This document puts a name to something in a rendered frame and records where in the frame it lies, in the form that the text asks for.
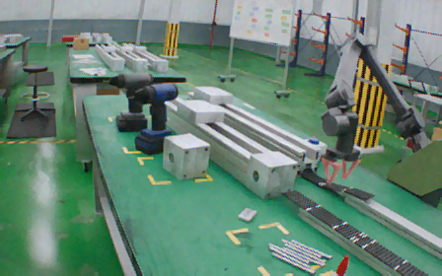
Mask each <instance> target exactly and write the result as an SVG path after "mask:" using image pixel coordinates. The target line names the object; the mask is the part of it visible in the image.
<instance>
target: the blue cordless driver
mask: <svg viewBox="0 0 442 276"><path fill-rule="evenodd" d="M178 96H179V88H178V86H177V85H176V84H174V83H162V84H158V85H153V86H147V87H142V88H140V89H139V91H138V92H135V93H133V95H132V97H127V98H128V99H133V100H134V101H135V102H140V103H142V104H150V105H149V113H150V114H151V124H152V128H147V129H144V130H140V131H141V135H136V136H135V147H136V150H138V151H140V152H142V153H144V154H146V155H149V156H150V155H154V154H157V153H160V152H164V145H165V142H164V137H173V136H174V135H171V134H172V131H171V130H169V129H167V128H166V121H167V106H166V105H165V102H171V101H174V100H176V99H177V98H178Z"/></svg>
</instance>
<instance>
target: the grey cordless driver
mask: <svg viewBox="0 0 442 276"><path fill-rule="evenodd" d="M104 82H110V86H116V87H117V88H118V89H123V88H125V89H127V90H126V91H125V93H126V97H132V95H133V93H135V92H138V91H139V89H140V88H142V87H147V86H153V85H154V77H153V75H152V74H148V73H142V74H138V73H125V74H118V75H117V76H114V77H110V79H109V80H108V81H103V83H104ZM127 100H128V110H122V111H121V112H120V115H117V116H116V123H115V125H116V128H117V130H118V131H119V132H141V131H140V130H144V129H147V118H146V116H145V113H144V112H143V110H142V106H144V104H142V103H140V102H135V101H134V100H133V99H127Z"/></svg>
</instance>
